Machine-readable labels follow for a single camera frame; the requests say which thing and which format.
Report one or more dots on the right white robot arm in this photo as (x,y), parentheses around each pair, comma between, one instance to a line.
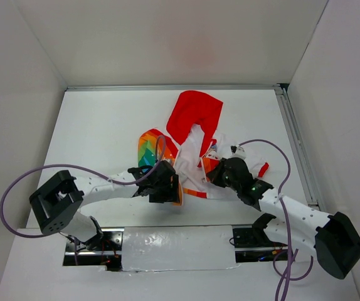
(330,238)

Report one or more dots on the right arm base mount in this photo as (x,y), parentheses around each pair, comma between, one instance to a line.
(252,246)

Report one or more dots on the aluminium frame rail right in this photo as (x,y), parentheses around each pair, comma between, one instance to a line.
(306,173)

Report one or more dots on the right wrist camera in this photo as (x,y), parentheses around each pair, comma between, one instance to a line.
(238,152)

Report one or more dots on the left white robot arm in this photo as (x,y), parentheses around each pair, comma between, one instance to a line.
(57,203)

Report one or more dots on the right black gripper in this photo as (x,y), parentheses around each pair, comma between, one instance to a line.
(214,175)

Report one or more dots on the aluminium frame rail back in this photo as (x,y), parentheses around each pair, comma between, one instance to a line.
(170,87)

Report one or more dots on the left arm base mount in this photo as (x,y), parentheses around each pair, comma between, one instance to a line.
(105,251)

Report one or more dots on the rainbow red white jacket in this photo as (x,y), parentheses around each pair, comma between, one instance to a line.
(193,145)

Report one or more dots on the aluminium frame rail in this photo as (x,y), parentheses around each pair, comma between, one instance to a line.
(170,87)
(306,173)

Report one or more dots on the white taped cover board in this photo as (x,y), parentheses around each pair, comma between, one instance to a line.
(186,248)

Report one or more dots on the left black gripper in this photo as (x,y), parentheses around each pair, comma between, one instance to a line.
(171,194)

